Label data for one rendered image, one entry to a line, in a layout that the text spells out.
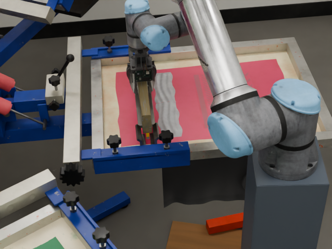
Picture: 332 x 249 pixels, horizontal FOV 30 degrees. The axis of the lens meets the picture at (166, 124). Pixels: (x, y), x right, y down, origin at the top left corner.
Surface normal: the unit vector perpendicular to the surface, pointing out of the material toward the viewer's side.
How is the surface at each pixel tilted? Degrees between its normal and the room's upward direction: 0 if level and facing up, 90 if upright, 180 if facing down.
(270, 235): 90
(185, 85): 0
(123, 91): 0
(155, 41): 90
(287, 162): 73
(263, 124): 47
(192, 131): 0
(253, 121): 42
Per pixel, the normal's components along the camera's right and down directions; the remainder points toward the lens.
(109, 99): -0.04, -0.76
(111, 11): 0.10, 0.66
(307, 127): 0.43, 0.58
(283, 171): -0.33, 0.37
